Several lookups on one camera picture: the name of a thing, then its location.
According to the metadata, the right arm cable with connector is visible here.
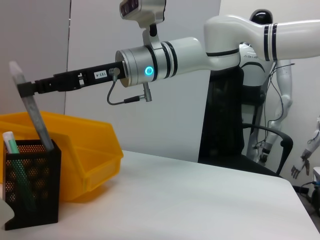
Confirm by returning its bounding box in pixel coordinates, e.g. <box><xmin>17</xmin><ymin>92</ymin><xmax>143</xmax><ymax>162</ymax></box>
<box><xmin>106</xmin><ymin>67</ymin><xmax>155</xmax><ymax>106</ymax></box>

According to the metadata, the grey robotic hand arm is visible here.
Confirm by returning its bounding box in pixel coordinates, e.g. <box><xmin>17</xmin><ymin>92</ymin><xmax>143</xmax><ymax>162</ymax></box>
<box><xmin>290</xmin><ymin>117</ymin><xmax>320</xmax><ymax>180</ymax></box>

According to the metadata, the black office chair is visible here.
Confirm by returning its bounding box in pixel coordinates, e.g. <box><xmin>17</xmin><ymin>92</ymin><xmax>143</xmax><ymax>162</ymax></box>
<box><xmin>197</xmin><ymin>66</ymin><xmax>294</xmax><ymax>179</ymax></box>

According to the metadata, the grey marker pen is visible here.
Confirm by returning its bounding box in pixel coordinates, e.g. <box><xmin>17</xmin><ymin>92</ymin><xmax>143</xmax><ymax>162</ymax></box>
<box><xmin>8</xmin><ymin>60</ymin><xmax>55</xmax><ymax>153</ymax></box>

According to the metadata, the black mesh pen holder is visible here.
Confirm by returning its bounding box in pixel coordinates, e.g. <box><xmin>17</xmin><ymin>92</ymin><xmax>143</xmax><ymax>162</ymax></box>
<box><xmin>2</xmin><ymin>139</ymin><xmax>62</xmax><ymax>231</ymax></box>

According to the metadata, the white humanoid robot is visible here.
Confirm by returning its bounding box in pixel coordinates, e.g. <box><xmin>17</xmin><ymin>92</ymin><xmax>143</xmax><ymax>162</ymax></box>
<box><xmin>238</xmin><ymin>9</ymin><xmax>295</xmax><ymax>165</ymax></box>

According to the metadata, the pale green glass fruit bowl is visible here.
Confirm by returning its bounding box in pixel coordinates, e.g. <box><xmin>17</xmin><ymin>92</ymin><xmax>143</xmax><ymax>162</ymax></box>
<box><xmin>0</xmin><ymin>196</ymin><xmax>15</xmax><ymax>226</ymax></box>

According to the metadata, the yellow plastic storage bin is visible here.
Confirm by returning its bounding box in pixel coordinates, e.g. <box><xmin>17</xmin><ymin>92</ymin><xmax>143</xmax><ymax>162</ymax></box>
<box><xmin>0</xmin><ymin>111</ymin><xmax>125</xmax><ymax>204</ymax></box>

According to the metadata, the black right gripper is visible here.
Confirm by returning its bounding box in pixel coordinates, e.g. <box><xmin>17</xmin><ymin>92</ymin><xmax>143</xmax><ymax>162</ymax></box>
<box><xmin>17</xmin><ymin>60</ymin><xmax>127</xmax><ymax>98</ymax></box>

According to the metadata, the green utility knife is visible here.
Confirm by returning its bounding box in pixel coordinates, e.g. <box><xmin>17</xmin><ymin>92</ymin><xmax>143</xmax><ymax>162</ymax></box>
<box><xmin>2</xmin><ymin>130</ymin><xmax>37</xmax><ymax>211</ymax></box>

